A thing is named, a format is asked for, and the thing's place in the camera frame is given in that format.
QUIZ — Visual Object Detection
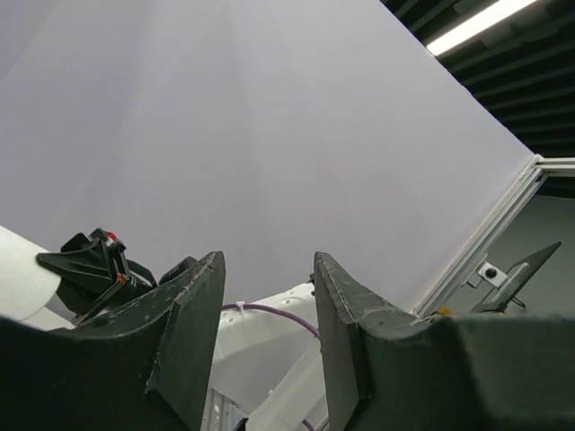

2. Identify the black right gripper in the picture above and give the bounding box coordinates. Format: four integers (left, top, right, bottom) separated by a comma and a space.
1, 228, 225, 430

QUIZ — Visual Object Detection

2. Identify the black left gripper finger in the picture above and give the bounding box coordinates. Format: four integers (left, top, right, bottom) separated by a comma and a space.
314, 251, 574, 430

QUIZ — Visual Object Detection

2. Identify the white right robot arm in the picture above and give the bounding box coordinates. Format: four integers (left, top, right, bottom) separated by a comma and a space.
36, 228, 327, 430

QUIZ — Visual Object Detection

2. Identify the black tilted monitor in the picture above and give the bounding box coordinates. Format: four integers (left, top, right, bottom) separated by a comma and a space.
471, 242, 562, 313

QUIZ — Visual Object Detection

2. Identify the ceiling strip light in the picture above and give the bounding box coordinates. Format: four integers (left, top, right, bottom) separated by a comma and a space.
426, 0, 536, 57

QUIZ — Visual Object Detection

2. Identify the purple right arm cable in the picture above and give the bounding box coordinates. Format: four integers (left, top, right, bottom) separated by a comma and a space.
219, 303, 323, 431

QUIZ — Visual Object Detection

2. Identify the aluminium enclosure post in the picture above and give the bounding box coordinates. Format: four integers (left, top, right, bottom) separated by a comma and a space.
410, 154, 574, 318

